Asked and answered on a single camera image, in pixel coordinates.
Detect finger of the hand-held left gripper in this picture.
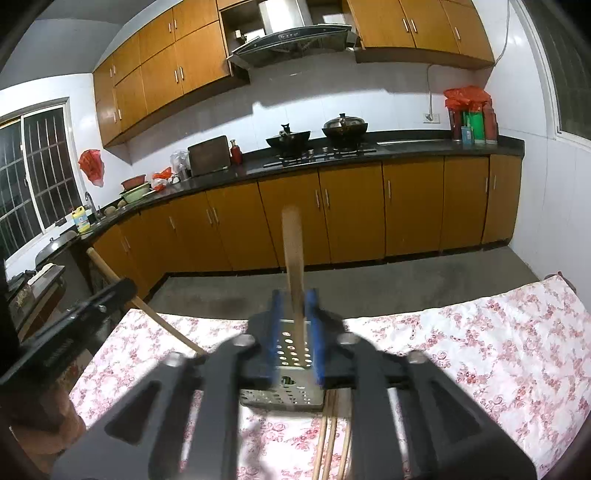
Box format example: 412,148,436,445
69,279,138,324

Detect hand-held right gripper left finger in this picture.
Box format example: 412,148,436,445
53,290,283,480

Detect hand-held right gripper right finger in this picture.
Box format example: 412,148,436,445
305,288,539,480

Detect perforated metal utensil holder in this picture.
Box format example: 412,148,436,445
239,318,326,412

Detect person's left hand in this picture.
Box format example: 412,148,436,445
11,381,88,467

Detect grey metal pan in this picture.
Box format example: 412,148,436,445
34,230,80,269

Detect red and white plastic bag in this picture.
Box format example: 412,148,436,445
151,167,173,193

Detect hanging red plastic bag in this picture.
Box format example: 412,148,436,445
78,149,105,188

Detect barred window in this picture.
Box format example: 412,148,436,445
0,97,85,260

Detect clear plastic bag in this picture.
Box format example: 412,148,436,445
170,150,191,181

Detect wooden base cabinets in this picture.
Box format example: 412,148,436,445
90,154,522,301

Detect floral printed tablecloth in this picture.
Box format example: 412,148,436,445
68,277,591,480

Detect dark cutting board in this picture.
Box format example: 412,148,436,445
187,135,232,177

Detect gas stove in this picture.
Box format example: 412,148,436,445
263,143,378,168

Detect black kitchen countertop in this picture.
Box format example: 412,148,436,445
74,130,526,241

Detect black wok with metal lid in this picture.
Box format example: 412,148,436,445
322,113,369,140

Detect green box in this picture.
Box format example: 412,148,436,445
464,111,485,145

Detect red plastic bag over bottles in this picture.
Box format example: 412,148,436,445
443,85,493,112

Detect steel range hood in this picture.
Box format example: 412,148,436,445
226,0,359,71

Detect frosted window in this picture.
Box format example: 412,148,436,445
531,0,591,149

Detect long wooden wall cabinet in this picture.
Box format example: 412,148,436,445
92,0,252,148

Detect white power cable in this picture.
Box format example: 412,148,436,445
426,62,462,116

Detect short wooden wall cabinet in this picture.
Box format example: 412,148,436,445
344,0,496,70

